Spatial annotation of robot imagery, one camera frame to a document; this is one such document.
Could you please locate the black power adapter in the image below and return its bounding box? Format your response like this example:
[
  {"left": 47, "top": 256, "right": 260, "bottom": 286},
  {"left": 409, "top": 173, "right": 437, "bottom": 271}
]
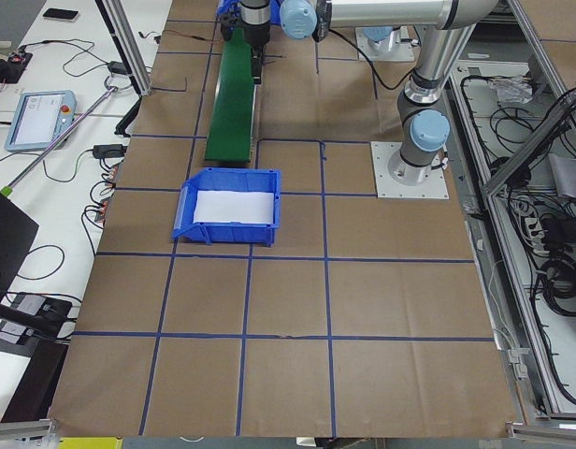
[{"left": 92, "top": 144, "right": 127, "bottom": 160}]

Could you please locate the aluminium frame post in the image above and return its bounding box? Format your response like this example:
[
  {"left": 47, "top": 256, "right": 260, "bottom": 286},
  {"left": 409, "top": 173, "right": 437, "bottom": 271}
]
[{"left": 94, "top": 0, "right": 151, "bottom": 96}]

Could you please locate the teach pendant tablet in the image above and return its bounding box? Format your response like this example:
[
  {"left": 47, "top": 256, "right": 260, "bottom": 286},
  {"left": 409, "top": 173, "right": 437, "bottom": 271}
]
[{"left": 4, "top": 90, "right": 77, "bottom": 152}]

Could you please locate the silver metal rod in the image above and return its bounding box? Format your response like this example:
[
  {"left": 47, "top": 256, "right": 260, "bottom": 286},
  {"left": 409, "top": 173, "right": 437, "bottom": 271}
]
[{"left": 0, "top": 85, "right": 119, "bottom": 197}]

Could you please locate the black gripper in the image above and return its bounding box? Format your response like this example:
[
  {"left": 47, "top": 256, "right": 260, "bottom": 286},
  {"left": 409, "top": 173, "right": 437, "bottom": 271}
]
[{"left": 242, "top": 21, "right": 271, "bottom": 52}]

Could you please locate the left blue plastic bin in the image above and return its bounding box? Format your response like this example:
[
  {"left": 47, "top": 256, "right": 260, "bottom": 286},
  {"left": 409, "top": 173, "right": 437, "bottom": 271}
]
[{"left": 172, "top": 167, "right": 281, "bottom": 247}]

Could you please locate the green conveyor belt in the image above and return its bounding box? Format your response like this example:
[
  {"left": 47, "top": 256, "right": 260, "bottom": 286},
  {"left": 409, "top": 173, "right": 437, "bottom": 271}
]
[{"left": 205, "top": 28, "right": 255, "bottom": 163}]

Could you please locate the white foam pad left bin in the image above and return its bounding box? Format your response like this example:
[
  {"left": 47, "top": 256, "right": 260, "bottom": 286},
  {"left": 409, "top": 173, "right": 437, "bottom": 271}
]
[{"left": 194, "top": 190, "right": 274, "bottom": 225}]

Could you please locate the red black motor wire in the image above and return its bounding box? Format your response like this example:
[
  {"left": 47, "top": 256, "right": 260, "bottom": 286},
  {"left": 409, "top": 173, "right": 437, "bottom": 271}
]
[{"left": 137, "top": 30, "right": 223, "bottom": 46}]

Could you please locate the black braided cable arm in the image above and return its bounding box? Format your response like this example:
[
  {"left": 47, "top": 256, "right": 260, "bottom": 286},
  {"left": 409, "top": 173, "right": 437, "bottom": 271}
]
[{"left": 327, "top": 27, "right": 415, "bottom": 91}]

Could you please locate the black smartphone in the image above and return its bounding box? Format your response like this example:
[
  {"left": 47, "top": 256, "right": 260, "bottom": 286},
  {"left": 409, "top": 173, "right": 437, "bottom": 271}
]
[{"left": 42, "top": 7, "right": 79, "bottom": 22}]

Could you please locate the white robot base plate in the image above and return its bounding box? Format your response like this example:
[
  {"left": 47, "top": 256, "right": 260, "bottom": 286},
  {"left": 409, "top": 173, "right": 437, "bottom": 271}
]
[{"left": 370, "top": 141, "right": 449, "bottom": 200}]

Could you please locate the black monitor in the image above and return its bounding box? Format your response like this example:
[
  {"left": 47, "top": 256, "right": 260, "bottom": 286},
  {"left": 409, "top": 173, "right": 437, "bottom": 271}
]
[{"left": 0, "top": 193, "right": 39, "bottom": 301}]

